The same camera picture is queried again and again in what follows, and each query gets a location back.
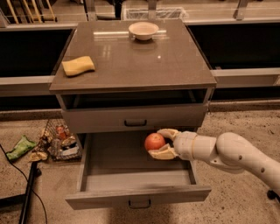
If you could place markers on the black floor stand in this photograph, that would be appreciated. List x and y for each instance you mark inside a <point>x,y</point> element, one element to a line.
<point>23,199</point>

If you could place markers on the wooden chair legs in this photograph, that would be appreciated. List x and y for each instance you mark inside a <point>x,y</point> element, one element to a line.
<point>28,11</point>

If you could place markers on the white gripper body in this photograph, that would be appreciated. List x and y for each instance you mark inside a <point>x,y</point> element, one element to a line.
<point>185,144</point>

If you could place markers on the green snack bag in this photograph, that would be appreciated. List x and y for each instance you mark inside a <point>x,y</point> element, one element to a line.
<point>22,146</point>

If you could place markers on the red apple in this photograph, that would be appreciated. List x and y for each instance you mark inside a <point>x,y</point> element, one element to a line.
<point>154,141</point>

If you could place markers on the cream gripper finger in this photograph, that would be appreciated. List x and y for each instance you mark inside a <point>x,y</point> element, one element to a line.
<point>164,153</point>
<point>169,133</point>

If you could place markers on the open grey lower drawer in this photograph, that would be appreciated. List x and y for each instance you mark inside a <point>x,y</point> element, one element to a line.
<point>117,171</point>

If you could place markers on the grey drawer cabinet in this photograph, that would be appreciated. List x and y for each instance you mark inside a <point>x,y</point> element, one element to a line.
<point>166,70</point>

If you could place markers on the white ceramic bowl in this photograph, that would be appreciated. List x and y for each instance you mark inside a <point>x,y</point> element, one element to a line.
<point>143,30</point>

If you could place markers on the black caster wheel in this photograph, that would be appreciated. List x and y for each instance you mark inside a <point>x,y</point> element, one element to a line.
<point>273,196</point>

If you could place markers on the closed grey upper drawer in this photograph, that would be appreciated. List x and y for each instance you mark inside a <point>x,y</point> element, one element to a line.
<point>94,120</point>

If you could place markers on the yellow snack bag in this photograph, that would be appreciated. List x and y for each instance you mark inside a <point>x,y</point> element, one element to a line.
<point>38,156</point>

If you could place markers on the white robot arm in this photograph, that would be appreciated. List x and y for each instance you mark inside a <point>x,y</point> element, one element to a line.
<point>228,152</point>

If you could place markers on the white mesh bin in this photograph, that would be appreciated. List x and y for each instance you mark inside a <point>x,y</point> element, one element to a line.
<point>158,13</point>

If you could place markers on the yellow sponge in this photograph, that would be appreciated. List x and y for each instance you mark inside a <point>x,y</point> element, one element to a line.
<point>78,66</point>

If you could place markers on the wire basket of snacks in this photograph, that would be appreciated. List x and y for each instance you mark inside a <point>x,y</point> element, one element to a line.
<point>58,142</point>

